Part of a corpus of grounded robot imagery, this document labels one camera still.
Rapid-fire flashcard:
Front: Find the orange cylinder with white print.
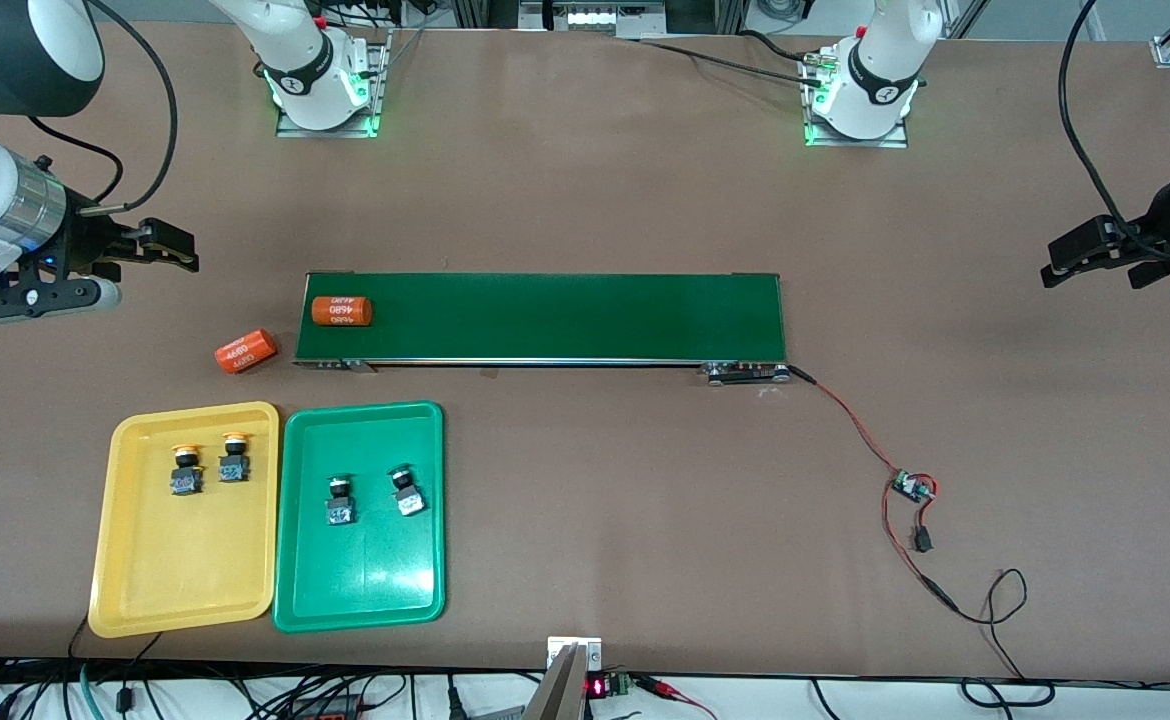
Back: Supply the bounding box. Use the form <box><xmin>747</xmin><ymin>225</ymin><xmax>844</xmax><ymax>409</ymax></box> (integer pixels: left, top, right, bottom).
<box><xmin>311</xmin><ymin>295</ymin><xmax>374</xmax><ymax>328</ymax></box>
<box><xmin>215</xmin><ymin>328</ymin><xmax>279</xmax><ymax>376</ymax></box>

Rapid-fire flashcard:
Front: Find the yellow push button switch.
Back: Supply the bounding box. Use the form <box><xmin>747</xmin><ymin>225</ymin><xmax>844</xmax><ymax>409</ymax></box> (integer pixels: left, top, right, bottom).
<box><xmin>169</xmin><ymin>442</ymin><xmax>206</xmax><ymax>498</ymax></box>
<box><xmin>218</xmin><ymin>431</ymin><xmax>253</xmax><ymax>485</ymax></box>

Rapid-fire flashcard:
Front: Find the green push button switch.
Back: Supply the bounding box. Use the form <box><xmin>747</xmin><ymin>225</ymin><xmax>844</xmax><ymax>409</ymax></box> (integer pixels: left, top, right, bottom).
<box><xmin>387</xmin><ymin>464</ymin><xmax>426</xmax><ymax>518</ymax></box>
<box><xmin>325</xmin><ymin>474</ymin><xmax>358</xmax><ymax>528</ymax></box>

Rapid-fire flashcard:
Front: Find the yellow plastic tray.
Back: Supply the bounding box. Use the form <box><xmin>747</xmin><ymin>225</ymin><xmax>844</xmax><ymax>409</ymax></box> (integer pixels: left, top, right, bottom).
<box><xmin>87</xmin><ymin>401</ymin><xmax>281</xmax><ymax>639</ymax></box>

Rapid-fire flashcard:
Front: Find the green plastic tray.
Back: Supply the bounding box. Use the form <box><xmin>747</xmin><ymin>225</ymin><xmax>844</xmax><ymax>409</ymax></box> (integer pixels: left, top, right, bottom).
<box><xmin>272</xmin><ymin>400</ymin><xmax>446</xmax><ymax>634</ymax></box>

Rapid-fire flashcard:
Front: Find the green conveyor belt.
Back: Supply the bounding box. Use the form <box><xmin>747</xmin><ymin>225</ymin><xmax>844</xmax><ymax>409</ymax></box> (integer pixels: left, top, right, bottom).
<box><xmin>292</xmin><ymin>270</ymin><xmax>791</xmax><ymax>386</ymax></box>

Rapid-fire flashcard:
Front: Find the red clip lead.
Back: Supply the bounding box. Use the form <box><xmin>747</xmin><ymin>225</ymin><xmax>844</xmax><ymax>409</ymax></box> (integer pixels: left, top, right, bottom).
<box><xmin>635</xmin><ymin>675</ymin><xmax>718</xmax><ymax>720</ymax></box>

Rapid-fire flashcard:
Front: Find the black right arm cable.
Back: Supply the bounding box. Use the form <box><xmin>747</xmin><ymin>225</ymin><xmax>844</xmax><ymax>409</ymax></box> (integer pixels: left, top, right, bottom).
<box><xmin>27</xmin><ymin>0</ymin><xmax>180</xmax><ymax>216</ymax></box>

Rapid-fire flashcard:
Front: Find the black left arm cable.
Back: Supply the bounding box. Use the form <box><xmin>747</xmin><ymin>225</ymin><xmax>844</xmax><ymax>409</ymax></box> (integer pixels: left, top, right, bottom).
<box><xmin>1058</xmin><ymin>0</ymin><xmax>1170</xmax><ymax>263</ymax></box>

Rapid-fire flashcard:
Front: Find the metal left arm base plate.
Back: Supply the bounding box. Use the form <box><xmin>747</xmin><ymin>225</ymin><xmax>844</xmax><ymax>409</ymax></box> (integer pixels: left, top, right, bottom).
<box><xmin>801</xmin><ymin>50</ymin><xmax>912</xmax><ymax>150</ymax></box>

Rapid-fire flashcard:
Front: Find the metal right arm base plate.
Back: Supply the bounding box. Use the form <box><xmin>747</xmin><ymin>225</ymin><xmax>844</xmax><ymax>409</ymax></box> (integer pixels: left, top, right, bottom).
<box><xmin>275</xmin><ymin>28</ymin><xmax>393</xmax><ymax>139</ymax></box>

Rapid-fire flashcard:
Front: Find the thin black looped cable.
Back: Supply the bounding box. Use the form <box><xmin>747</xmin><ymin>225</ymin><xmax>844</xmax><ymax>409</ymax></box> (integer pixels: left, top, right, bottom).
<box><xmin>920</xmin><ymin>568</ymin><xmax>1056</xmax><ymax>709</ymax></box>

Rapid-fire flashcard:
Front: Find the black cable to arm base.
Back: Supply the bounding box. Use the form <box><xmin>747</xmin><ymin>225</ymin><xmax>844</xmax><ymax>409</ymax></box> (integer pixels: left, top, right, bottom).
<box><xmin>635</xmin><ymin>28</ymin><xmax>828</xmax><ymax>87</ymax></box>

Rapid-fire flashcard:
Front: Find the aluminium frame structure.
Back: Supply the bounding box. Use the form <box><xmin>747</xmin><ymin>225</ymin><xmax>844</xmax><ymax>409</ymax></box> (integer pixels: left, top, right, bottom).
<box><xmin>450</xmin><ymin>0</ymin><xmax>751</xmax><ymax>41</ymax></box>

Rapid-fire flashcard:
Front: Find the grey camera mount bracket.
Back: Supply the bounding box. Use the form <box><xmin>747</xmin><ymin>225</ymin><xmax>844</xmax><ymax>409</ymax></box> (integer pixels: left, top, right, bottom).
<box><xmin>523</xmin><ymin>636</ymin><xmax>604</xmax><ymax>720</ymax></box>

